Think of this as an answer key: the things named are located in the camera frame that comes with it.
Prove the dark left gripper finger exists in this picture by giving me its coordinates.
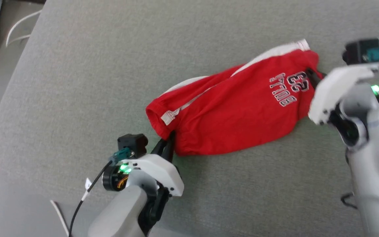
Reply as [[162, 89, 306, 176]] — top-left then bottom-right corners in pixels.
[[151, 139, 166, 156], [163, 131, 176, 162]]

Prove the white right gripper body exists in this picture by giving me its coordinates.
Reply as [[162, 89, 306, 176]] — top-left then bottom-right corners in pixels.
[[308, 63, 379, 125]]

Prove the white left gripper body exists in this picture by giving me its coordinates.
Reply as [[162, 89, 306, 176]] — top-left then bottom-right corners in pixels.
[[120, 154, 185, 198]]

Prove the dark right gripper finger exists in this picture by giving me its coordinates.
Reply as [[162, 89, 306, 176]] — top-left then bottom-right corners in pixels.
[[306, 68, 323, 90]]

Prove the red Bulls jersey shirt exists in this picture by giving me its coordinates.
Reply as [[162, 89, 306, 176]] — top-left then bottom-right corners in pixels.
[[145, 39, 323, 156]]

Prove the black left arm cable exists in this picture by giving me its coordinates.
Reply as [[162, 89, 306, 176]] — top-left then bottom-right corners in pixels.
[[68, 148, 134, 237]]

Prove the white cable label tag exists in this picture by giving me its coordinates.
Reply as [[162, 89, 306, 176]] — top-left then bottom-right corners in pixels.
[[81, 177, 93, 201]]

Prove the white looped floor cable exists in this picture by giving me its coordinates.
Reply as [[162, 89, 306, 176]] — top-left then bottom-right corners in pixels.
[[6, 10, 42, 47]]

